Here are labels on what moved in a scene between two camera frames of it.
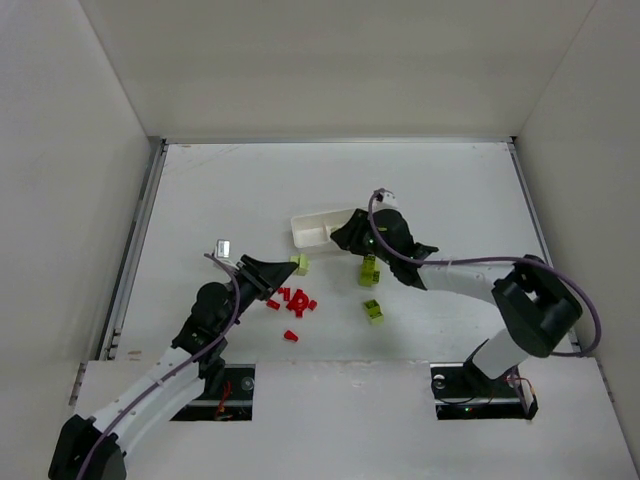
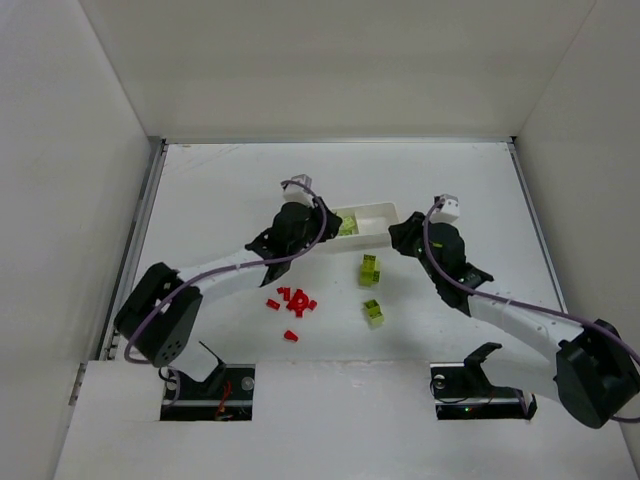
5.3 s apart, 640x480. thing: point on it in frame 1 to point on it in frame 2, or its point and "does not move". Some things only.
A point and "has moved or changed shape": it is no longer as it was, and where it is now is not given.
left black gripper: [254, 273] to [327, 223]
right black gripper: [363, 232] to [405, 235]
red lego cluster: [298, 301] does not move
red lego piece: [272, 304] does not move
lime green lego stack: [370, 271] does not move
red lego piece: [290, 335] does not move
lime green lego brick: [374, 312] does not move
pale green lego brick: [303, 263] has moved or changed shape
